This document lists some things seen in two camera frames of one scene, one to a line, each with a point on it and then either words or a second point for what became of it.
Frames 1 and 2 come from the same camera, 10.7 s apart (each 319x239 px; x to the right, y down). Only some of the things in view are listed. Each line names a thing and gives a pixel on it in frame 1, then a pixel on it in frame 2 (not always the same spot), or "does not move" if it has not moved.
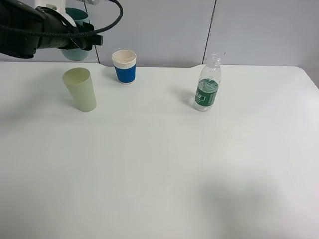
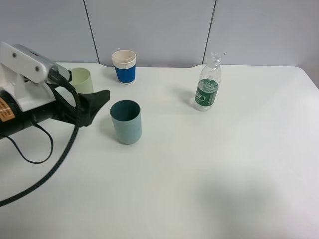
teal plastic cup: (78, 16) -> (126, 116)
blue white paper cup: (124, 62) does not move
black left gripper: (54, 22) -> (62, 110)
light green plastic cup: (79, 81) does not move
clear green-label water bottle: (209, 84) does not move
